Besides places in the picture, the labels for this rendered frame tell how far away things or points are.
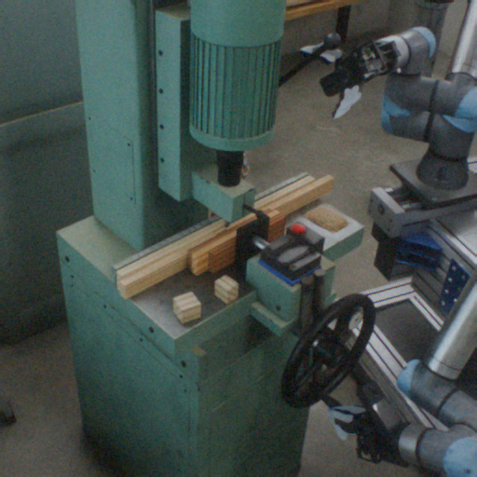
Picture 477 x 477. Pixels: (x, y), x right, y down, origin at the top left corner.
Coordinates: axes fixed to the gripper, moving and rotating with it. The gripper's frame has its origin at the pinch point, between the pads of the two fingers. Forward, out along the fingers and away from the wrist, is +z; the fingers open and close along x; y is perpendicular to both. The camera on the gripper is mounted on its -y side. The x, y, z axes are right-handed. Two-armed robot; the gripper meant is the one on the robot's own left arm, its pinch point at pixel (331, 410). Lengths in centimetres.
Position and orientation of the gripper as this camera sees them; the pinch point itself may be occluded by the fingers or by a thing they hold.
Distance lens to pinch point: 156.6
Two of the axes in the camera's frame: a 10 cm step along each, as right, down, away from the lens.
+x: 7.4, -3.2, 5.9
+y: 2.3, 9.5, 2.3
